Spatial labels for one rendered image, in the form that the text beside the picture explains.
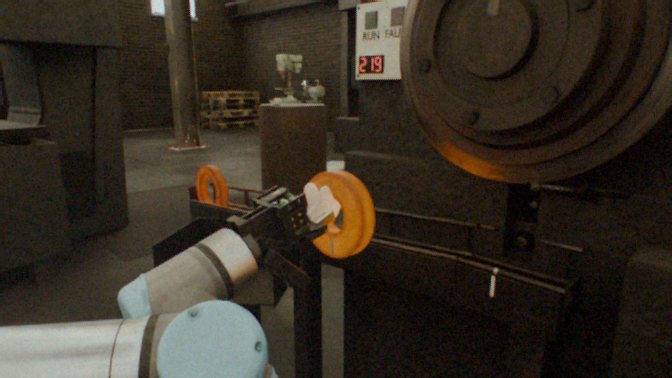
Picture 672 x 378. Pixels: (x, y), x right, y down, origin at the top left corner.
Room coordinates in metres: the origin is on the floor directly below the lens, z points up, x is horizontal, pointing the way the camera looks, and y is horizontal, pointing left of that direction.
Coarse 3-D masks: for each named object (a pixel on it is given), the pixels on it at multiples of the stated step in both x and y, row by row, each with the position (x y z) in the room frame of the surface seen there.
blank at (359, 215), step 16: (320, 176) 0.74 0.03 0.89; (336, 176) 0.72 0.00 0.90; (352, 176) 0.72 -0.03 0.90; (336, 192) 0.72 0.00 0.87; (352, 192) 0.69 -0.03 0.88; (368, 192) 0.71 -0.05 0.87; (352, 208) 0.69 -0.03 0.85; (368, 208) 0.69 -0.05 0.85; (352, 224) 0.69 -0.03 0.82; (368, 224) 0.68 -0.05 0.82; (320, 240) 0.74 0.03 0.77; (336, 240) 0.71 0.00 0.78; (352, 240) 0.69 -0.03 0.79; (368, 240) 0.69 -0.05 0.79; (336, 256) 0.71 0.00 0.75
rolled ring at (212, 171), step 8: (200, 168) 1.56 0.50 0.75; (208, 168) 1.51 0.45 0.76; (216, 168) 1.52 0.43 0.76; (200, 176) 1.56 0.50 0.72; (208, 176) 1.57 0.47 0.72; (216, 176) 1.48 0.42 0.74; (200, 184) 1.57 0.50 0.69; (216, 184) 1.47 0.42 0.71; (224, 184) 1.48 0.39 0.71; (200, 192) 1.57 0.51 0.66; (208, 192) 1.59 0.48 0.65; (216, 192) 1.48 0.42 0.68; (224, 192) 1.47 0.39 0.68; (200, 200) 1.57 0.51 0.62; (208, 200) 1.57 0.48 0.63; (216, 200) 1.48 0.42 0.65; (224, 200) 1.47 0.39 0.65
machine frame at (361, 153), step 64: (384, 128) 1.13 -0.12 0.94; (384, 192) 1.05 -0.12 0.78; (448, 192) 0.93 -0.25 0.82; (512, 192) 0.85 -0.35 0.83; (640, 192) 0.70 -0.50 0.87; (512, 256) 0.84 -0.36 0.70; (576, 256) 0.74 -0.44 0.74; (384, 320) 1.04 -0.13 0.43; (448, 320) 0.91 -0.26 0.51; (576, 320) 0.73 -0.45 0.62
